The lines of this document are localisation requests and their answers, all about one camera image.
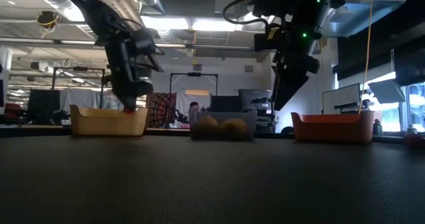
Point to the narrow black stand frame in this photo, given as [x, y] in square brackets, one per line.
[194, 74]

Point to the grey wall vent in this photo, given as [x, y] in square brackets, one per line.
[249, 68]
[197, 67]

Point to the yellow plastic basket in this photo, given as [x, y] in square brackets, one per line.
[106, 124]

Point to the dark bottle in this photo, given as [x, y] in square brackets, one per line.
[378, 128]

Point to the white hanging cloth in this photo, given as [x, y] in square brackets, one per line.
[183, 102]

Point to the white screen panel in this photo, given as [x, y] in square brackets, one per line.
[340, 99]

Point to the grey ceiling box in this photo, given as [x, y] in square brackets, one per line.
[225, 4]

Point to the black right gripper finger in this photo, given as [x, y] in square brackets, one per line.
[282, 87]
[297, 81]

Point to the ceiling light panel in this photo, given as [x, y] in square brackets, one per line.
[166, 23]
[214, 25]

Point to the red bell pepper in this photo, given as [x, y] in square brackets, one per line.
[129, 110]

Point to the grey ceiling pipe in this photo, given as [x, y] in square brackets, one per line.
[33, 41]

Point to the small black monitor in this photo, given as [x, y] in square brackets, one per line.
[225, 103]

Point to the orange plastic basket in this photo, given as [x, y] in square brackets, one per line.
[332, 129]

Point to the red storage bin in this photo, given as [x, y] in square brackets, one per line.
[13, 110]

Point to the large black monitor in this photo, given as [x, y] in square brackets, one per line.
[43, 104]

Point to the black equipment rack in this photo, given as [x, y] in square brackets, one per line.
[255, 99]

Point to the pale blue hanging cloth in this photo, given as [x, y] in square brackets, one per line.
[83, 97]

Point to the person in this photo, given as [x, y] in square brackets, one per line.
[194, 106]

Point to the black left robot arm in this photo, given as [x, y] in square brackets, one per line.
[96, 14]

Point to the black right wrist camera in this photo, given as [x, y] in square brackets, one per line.
[265, 41]

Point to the patterned dark red tapestry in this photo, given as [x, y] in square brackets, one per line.
[161, 109]

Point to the grey plastic basket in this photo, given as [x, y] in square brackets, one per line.
[194, 131]

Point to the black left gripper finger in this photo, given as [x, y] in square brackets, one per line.
[123, 96]
[142, 91]

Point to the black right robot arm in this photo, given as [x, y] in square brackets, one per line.
[299, 4]

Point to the wide black stand frame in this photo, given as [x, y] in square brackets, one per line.
[79, 68]

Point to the small jar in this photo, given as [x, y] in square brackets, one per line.
[412, 131]

